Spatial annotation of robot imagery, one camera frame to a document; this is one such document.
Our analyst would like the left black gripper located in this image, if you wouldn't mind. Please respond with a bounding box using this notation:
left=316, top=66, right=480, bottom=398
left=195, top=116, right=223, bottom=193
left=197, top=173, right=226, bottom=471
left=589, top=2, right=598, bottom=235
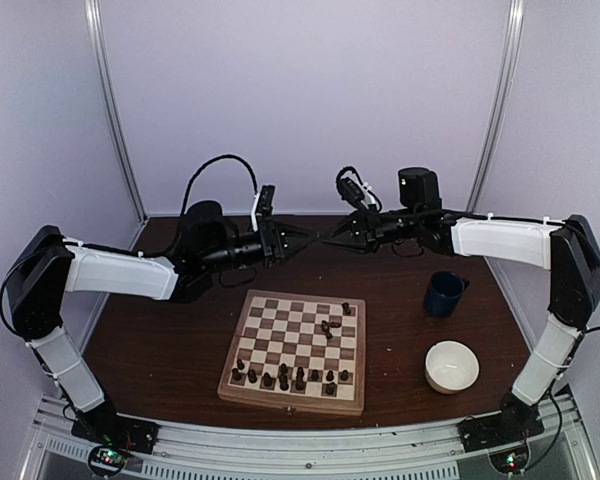
left=202, top=219, right=317, bottom=273

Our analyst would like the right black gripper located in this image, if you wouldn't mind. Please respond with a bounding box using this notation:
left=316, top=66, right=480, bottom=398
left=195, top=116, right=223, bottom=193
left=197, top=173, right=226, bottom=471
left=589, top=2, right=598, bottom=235
left=321, top=204, right=421, bottom=254

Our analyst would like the wooden chess board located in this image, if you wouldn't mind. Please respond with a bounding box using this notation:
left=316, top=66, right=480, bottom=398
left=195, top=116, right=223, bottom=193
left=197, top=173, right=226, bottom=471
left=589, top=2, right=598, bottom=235
left=217, top=290, right=367, bottom=416

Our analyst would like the dark king chess piece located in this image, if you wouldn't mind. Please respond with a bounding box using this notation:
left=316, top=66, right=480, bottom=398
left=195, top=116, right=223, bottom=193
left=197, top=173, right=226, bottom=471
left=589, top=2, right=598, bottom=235
left=294, top=377, right=306, bottom=391

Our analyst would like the dark rook chess piece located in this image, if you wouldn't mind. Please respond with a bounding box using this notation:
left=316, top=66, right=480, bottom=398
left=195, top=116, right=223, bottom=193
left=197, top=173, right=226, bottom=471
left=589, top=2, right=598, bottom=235
left=325, top=382, right=337, bottom=396

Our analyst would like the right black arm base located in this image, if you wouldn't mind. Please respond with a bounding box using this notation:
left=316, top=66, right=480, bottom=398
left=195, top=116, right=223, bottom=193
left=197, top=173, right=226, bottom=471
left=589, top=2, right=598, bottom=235
left=457, top=392, right=544, bottom=476

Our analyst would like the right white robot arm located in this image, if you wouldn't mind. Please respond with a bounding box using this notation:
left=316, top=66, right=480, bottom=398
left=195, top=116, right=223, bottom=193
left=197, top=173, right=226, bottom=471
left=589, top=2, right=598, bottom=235
left=326, top=166, right=600, bottom=442

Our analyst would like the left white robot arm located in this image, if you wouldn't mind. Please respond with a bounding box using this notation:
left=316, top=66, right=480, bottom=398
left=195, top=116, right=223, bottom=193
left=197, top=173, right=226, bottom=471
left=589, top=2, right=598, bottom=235
left=0, top=200, right=316, bottom=444

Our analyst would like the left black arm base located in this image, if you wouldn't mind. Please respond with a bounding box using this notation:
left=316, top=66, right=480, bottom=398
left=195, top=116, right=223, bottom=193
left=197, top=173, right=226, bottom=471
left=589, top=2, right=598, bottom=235
left=68, top=395, right=159, bottom=479

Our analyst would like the pile of dark chess pieces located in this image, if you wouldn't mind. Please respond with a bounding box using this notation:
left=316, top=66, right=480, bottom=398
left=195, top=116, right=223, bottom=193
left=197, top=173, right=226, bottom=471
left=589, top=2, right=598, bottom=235
left=320, top=321, right=341, bottom=340

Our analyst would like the dark blue mug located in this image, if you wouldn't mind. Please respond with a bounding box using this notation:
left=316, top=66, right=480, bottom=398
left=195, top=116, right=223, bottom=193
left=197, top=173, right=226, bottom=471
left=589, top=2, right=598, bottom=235
left=423, top=271, right=470, bottom=318

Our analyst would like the white bowl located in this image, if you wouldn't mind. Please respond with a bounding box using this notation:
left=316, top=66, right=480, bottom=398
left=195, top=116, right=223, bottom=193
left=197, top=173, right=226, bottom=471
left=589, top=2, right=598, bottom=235
left=424, top=340, right=480, bottom=395

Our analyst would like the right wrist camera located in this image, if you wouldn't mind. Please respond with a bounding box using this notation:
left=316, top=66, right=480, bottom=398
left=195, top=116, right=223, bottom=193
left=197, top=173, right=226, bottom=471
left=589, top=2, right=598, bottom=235
left=335, top=168, right=382, bottom=213

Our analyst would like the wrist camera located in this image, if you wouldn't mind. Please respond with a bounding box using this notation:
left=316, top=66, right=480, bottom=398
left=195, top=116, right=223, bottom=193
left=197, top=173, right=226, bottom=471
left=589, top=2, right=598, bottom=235
left=250, top=185, right=275, bottom=232
left=335, top=168, right=382, bottom=213

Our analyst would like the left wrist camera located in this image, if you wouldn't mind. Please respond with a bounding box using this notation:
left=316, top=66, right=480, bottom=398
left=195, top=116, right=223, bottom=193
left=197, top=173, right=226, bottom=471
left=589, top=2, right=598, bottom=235
left=250, top=185, right=275, bottom=232

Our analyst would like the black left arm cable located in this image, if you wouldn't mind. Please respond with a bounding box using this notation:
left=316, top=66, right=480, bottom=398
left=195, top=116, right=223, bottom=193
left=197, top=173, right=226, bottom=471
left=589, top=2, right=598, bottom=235
left=179, top=154, right=260, bottom=221

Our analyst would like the front aluminium rail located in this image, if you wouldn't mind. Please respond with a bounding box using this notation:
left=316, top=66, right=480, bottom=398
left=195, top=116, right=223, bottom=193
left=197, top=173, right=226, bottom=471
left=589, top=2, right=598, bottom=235
left=16, top=405, right=600, bottom=479

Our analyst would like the right aluminium frame post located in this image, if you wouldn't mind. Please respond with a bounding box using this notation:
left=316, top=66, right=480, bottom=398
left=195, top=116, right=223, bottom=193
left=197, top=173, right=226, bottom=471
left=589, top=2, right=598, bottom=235
left=466, top=0, right=526, bottom=212

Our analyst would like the aluminium frame post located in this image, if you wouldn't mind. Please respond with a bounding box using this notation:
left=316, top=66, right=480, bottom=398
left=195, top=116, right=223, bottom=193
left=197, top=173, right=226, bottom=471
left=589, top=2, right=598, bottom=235
left=84, top=0, right=148, bottom=224
left=466, top=0, right=526, bottom=212

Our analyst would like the left aluminium frame post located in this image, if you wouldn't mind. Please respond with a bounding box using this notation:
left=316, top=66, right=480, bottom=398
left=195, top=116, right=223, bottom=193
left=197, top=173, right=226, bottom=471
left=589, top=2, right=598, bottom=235
left=84, top=0, right=148, bottom=224

